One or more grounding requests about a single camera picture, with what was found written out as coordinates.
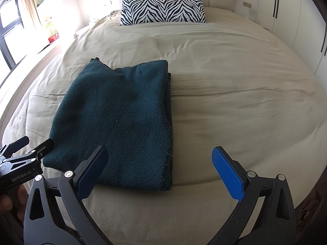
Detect dark green sweater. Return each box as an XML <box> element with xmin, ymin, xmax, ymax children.
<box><xmin>43</xmin><ymin>57</ymin><xmax>174</xmax><ymax>192</ymax></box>

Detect zebra striped pillow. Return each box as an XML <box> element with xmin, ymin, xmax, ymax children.
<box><xmin>120</xmin><ymin>0</ymin><xmax>207</xmax><ymax>26</ymax></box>

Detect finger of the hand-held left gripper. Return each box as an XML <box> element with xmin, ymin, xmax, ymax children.
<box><xmin>0</xmin><ymin>136</ymin><xmax>30</xmax><ymax>157</ymax></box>
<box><xmin>5</xmin><ymin>138</ymin><xmax>55</xmax><ymax>164</ymax></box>

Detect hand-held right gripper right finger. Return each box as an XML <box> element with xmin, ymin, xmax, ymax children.
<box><xmin>211</xmin><ymin>146</ymin><xmax>297</xmax><ymax>245</ymax></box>

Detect white shelf unit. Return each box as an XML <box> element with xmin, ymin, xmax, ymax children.
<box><xmin>33</xmin><ymin>0</ymin><xmax>62</xmax><ymax>45</ymax></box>

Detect white wardrobe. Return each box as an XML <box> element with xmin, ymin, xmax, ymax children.
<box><xmin>235</xmin><ymin>0</ymin><xmax>327</xmax><ymax>75</ymax></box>

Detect beige curtain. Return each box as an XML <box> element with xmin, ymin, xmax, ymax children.
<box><xmin>17</xmin><ymin>0</ymin><xmax>39</xmax><ymax>49</ymax></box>

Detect person's left hand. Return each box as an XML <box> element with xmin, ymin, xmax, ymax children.
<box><xmin>0</xmin><ymin>184</ymin><xmax>29</xmax><ymax>218</ymax></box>

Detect beige bed cover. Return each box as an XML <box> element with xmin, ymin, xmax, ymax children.
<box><xmin>0</xmin><ymin>6</ymin><xmax>327</xmax><ymax>245</ymax></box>

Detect dark framed window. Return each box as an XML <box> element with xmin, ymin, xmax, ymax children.
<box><xmin>0</xmin><ymin>0</ymin><xmax>28</xmax><ymax>72</ymax></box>

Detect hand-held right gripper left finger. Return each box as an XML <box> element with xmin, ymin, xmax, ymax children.
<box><xmin>23</xmin><ymin>145</ymin><xmax>113</xmax><ymax>245</ymax></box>

